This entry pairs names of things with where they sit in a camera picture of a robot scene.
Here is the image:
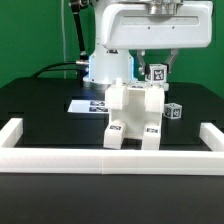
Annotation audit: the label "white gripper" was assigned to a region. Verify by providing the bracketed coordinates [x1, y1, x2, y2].
[100, 1, 213, 78]

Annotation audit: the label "white tagged cube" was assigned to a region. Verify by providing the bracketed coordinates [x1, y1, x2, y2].
[148, 64, 167, 84]
[164, 103, 182, 119]

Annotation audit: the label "white chair back frame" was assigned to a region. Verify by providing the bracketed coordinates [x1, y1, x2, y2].
[105, 78, 169, 113]

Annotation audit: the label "white chair seat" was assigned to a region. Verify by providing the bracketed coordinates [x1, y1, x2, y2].
[109, 87, 164, 139]

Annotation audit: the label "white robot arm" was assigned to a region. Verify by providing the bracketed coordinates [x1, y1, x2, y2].
[83, 0, 214, 90]

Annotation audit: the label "white U-shaped fence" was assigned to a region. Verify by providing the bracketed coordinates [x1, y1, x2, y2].
[0, 118, 224, 176]

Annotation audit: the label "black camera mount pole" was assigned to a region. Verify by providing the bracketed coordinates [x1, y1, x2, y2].
[68, 0, 90, 64]

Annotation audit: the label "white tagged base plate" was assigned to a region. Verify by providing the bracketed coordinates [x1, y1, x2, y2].
[68, 100, 108, 114]

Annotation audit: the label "white hanging cable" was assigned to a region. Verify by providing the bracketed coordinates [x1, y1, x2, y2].
[60, 0, 67, 80]

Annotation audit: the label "black cables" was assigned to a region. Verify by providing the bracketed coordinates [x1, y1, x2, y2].
[31, 61, 84, 79]

